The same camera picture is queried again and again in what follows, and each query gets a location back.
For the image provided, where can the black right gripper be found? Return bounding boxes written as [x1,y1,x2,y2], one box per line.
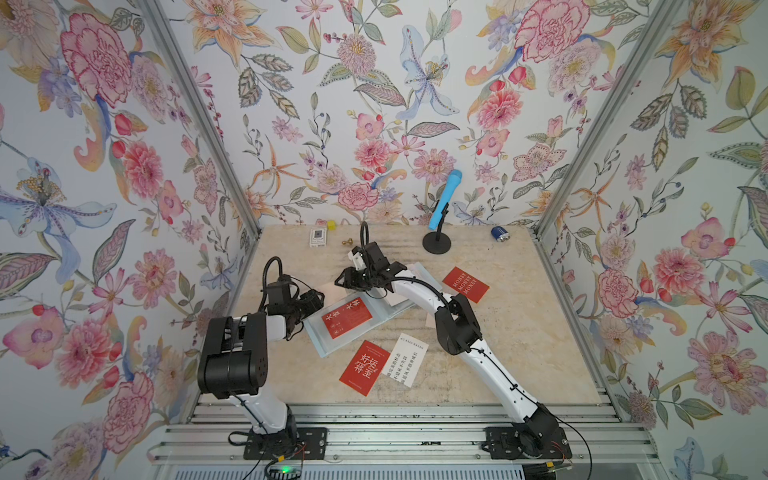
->
[333,267,378,291]

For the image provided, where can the red card gold characters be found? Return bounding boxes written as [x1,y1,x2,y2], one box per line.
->
[322,297,373,339]

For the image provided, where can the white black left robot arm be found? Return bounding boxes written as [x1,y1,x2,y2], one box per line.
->
[197,256,325,450]

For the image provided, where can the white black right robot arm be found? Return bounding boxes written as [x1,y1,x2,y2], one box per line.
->
[334,223,572,460]

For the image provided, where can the white playing card box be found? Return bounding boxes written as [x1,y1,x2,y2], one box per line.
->
[309,227,328,248]

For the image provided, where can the red card pink characters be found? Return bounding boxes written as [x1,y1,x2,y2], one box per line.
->
[339,340,391,397]

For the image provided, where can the red money card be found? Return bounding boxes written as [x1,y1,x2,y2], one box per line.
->
[443,267,490,303]

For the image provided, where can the white card black text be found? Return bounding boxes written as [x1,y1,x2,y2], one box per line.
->
[382,333,428,388]

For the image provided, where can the small blue cylinder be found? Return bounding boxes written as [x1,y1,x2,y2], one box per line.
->
[491,226,510,242]

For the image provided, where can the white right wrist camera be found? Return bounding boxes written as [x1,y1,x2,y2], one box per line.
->
[348,247,367,271]

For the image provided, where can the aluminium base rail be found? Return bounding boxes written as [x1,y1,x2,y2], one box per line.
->
[148,395,668,479]

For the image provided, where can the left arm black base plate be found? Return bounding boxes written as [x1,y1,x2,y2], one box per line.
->
[243,427,328,461]

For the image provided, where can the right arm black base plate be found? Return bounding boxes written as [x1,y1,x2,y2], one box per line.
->
[480,427,573,460]

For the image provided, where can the aluminium corner post left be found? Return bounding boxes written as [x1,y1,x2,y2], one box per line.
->
[137,0,260,239]

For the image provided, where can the aluminium corner post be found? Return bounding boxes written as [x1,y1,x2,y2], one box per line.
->
[531,1,680,242]
[137,0,260,239]

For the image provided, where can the aluminium corner post right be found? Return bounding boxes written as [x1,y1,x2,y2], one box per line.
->
[531,1,680,242]

